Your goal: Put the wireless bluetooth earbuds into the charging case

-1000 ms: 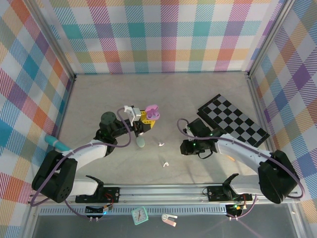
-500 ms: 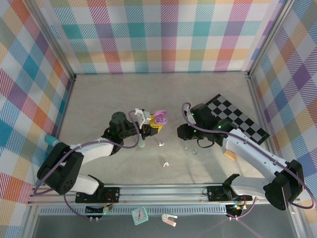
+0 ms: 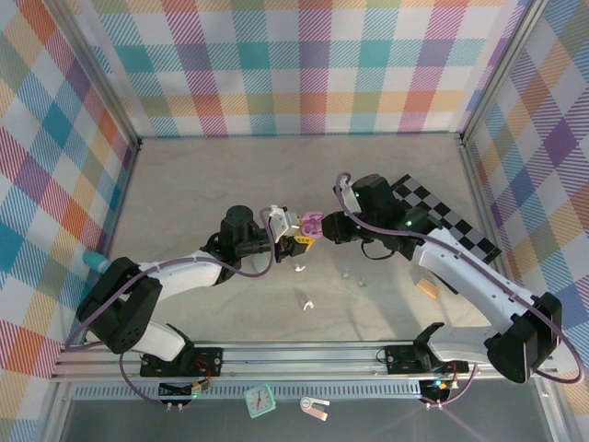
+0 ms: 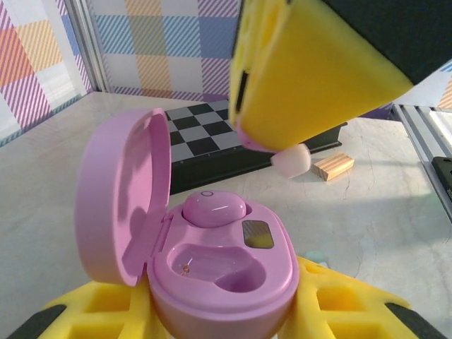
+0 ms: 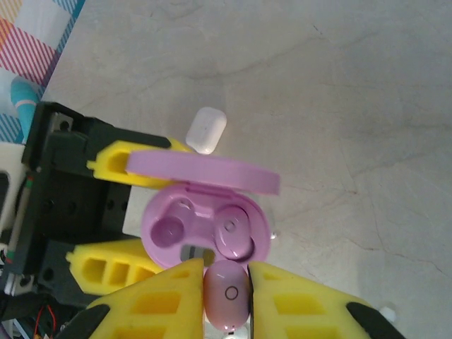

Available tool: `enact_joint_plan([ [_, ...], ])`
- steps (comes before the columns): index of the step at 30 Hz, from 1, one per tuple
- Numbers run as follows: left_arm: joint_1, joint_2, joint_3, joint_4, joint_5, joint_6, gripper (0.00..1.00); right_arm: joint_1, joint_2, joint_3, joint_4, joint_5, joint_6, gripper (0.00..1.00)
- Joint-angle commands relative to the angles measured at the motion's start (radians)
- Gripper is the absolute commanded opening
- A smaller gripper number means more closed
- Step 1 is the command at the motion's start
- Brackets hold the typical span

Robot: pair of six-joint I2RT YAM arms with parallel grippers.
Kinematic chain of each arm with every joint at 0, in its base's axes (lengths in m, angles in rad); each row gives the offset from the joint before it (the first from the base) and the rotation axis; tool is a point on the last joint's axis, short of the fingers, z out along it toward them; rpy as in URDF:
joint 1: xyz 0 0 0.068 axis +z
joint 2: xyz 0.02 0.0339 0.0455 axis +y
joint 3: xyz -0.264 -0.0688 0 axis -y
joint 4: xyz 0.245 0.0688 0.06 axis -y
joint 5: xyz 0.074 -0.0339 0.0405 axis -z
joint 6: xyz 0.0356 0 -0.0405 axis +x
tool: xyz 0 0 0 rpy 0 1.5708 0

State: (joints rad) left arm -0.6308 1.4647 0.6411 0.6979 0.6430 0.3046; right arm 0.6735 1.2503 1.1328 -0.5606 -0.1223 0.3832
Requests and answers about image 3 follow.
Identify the aluminium frame post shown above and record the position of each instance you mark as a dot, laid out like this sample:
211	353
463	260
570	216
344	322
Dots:
108	87
500	69

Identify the purple earbud case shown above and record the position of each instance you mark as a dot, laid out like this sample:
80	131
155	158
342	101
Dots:
309	221

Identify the mint green alarm clock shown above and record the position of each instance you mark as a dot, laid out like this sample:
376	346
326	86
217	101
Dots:
260	400

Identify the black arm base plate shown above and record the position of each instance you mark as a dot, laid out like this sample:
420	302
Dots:
400	359
207	361

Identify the aluminium frame side rail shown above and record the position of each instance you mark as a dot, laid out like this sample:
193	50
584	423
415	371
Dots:
126	184
474	184

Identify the pink white hand tool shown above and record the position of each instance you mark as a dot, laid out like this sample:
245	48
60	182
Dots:
313	407

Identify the small controller board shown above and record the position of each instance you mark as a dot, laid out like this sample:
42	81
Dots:
193	389
437	386

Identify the black white checkerboard panel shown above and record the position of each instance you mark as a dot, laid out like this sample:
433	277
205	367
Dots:
460	230

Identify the white earbud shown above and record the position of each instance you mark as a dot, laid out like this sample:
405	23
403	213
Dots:
307	305
299	267

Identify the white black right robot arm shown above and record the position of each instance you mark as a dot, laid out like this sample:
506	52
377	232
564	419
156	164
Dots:
469	271

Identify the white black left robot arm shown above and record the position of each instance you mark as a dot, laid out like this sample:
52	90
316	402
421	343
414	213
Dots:
184	276

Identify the wooden block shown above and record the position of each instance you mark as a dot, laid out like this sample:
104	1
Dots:
428	289

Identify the aluminium mounting rail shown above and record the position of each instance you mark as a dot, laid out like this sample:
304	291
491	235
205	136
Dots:
299	359

